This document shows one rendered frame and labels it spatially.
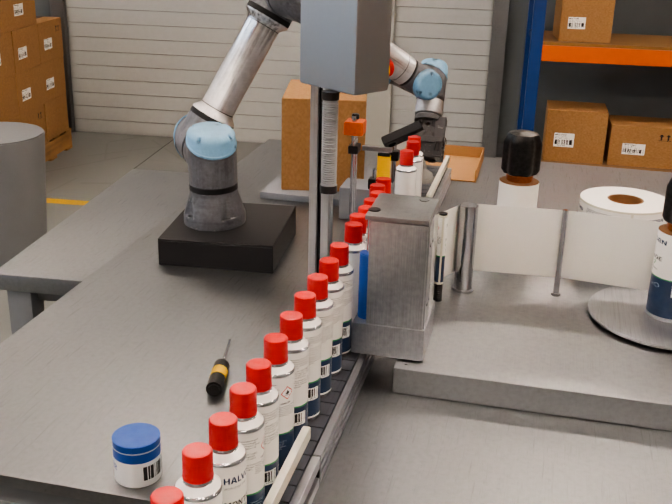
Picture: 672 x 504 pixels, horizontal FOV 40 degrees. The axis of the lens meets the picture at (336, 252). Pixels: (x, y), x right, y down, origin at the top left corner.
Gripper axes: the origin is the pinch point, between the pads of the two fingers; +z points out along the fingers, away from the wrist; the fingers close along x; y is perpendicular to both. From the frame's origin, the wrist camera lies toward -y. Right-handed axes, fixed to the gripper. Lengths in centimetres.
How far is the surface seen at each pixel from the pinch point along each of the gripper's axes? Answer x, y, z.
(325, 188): -56, -10, 15
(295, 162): 13.5, -36.2, -7.7
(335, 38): -69, -9, -12
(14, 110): 240, -275, -82
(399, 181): -21.8, 0.0, 3.6
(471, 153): 71, 9, -31
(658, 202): -24, 59, 4
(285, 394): -113, 2, 56
